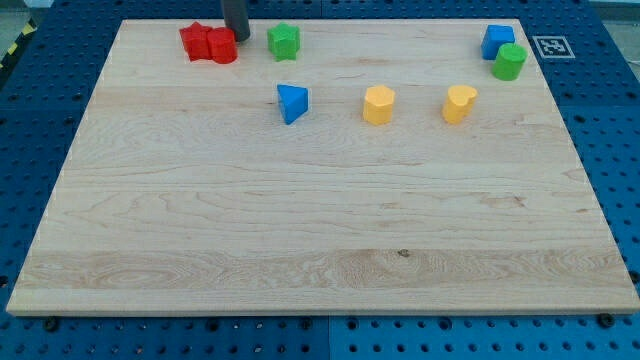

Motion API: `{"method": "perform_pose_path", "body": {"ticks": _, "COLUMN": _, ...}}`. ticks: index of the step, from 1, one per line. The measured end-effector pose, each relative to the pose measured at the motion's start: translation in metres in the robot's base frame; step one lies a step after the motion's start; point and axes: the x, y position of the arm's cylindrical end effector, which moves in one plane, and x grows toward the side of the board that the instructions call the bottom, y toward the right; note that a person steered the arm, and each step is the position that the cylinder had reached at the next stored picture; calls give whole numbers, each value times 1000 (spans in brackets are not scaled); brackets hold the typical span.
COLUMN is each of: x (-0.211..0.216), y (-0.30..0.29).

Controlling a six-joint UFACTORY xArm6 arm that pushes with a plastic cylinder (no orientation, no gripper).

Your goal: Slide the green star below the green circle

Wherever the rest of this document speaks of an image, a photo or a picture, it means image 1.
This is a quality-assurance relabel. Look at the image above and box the light wooden board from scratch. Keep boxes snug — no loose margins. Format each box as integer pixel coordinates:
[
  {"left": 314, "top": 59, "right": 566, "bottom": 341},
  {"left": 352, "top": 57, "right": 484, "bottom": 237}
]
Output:
[{"left": 7, "top": 19, "right": 639, "bottom": 317}]

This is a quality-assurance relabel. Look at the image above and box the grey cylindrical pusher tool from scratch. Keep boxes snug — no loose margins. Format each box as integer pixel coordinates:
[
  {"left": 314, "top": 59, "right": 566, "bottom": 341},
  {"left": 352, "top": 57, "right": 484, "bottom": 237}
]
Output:
[{"left": 220, "top": 0, "right": 251, "bottom": 42}]

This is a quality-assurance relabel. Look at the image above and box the green star block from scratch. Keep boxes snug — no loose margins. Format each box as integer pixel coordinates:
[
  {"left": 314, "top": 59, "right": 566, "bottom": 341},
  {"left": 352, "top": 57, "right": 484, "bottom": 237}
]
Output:
[{"left": 267, "top": 22, "right": 301, "bottom": 62}]

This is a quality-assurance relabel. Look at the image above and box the green cylinder block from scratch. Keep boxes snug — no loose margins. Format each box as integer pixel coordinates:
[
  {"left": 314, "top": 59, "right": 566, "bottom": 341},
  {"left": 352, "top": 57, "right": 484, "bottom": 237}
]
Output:
[{"left": 492, "top": 43, "right": 528, "bottom": 81}]

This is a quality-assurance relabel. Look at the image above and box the blue triangle block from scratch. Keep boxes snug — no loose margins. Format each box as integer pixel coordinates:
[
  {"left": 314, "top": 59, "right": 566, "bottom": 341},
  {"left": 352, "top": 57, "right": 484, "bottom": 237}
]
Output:
[{"left": 276, "top": 84, "right": 309, "bottom": 125}]

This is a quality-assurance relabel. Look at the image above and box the yellow black hazard tape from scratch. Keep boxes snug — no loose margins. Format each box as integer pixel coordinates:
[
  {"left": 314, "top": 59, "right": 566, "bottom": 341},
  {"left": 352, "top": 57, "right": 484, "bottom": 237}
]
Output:
[{"left": 1, "top": 18, "right": 38, "bottom": 71}]

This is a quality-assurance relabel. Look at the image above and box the blue cube block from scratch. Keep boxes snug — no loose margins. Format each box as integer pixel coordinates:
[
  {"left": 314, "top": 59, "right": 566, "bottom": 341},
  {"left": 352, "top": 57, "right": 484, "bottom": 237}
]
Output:
[{"left": 480, "top": 24, "right": 515, "bottom": 60}]

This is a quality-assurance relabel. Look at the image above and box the black screw bolt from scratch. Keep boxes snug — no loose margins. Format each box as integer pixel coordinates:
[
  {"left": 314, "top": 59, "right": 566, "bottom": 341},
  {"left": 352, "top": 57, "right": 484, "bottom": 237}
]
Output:
[
  {"left": 597, "top": 313, "right": 616, "bottom": 329},
  {"left": 42, "top": 317, "right": 59, "bottom": 333}
]

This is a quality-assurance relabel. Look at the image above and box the black screw bolt left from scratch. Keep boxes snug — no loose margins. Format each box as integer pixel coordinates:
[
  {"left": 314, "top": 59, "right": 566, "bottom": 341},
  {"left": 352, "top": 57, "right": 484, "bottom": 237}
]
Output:
[{"left": 42, "top": 317, "right": 59, "bottom": 333}]

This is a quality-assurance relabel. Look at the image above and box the yellow heart block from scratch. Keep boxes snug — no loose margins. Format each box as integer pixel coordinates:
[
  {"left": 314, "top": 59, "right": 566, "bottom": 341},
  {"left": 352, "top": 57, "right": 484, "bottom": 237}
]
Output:
[{"left": 441, "top": 85, "right": 479, "bottom": 124}]

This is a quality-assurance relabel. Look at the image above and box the red star block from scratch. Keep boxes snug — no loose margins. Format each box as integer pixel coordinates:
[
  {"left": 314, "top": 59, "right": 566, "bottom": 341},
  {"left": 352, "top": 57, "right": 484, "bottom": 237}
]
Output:
[{"left": 179, "top": 22, "right": 212, "bottom": 62}]

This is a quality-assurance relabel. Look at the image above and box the red cylinder block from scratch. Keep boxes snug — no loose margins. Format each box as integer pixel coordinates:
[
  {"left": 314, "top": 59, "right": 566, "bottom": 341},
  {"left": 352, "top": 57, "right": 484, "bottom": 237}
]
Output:
[{"left": 206, "top": 27, "right": 238, "bottom": 64}]

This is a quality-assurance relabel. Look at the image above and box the black screw bolt right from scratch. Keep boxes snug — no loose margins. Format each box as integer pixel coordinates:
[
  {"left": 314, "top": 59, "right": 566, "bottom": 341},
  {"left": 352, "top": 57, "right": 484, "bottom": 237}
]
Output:
[{"left": 597, "top": 313, "right": 616, "bottom": 329}]

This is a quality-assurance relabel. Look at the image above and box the white fiducial marker tag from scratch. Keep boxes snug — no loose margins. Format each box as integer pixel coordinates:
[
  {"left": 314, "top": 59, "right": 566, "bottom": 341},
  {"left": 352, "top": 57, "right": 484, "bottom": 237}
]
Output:
[{"left": 533, "top": 35, "right": 575, "bottom": 59}]

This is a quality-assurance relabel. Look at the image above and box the yellow hexagon block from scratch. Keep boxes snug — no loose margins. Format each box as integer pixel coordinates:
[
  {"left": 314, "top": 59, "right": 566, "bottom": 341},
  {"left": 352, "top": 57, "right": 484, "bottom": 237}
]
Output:
[{"left": 363, "top": 85, "right": 395, "bottom": 125}]

